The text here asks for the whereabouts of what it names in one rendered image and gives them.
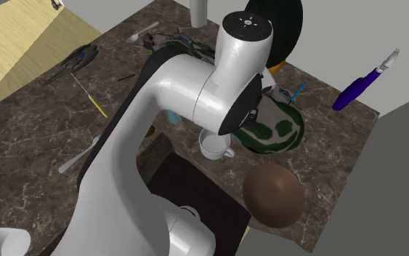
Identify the dark grey spaceship model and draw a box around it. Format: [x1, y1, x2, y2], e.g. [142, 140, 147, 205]
[40, 42, 100, 89]

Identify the grey upright pole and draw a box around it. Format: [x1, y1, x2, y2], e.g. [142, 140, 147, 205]
[189, 0, 209, 29]

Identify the blue pen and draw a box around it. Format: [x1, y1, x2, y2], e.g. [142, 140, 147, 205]
[288, 81, 307, 105]

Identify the orange round thing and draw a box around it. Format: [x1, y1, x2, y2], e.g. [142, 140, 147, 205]
[267, 59, 287, 75]

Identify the purple bottle with white cap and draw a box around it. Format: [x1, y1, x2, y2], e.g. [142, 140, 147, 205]
[331, 48, 401, 112]

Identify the brown small figure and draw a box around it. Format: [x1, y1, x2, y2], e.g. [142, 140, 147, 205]
[142, 32, 167, 52]

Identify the green patterned dish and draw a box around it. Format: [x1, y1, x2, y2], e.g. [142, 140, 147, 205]
[163, 34, 216, 67]

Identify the silver butter knife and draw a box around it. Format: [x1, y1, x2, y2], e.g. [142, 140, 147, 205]
[57, 134, 102, 175]

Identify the white mug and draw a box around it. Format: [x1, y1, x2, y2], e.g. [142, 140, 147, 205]
[198, 127, 236, 161]

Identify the brown round bowl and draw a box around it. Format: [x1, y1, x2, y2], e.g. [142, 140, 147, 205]
[241, 163, 307, 229]

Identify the black round pan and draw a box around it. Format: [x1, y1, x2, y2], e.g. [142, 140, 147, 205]
[243, 0, 304, 71]

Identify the silver spoon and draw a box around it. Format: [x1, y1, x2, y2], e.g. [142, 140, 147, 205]
[126, 21, 160, 44]

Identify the yellow handled thin tool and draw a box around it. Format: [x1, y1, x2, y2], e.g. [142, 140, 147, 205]
[70, 72, 109, 119]

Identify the dark robot stand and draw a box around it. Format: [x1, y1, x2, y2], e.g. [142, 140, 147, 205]
[136, 132, 252, 256]

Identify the light blue cup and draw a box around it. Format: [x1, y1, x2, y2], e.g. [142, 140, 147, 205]
[164, 108, 184, 124]

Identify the green and beige round dish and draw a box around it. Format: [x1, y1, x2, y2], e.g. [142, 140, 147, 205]
[231, 92, 305, 156]

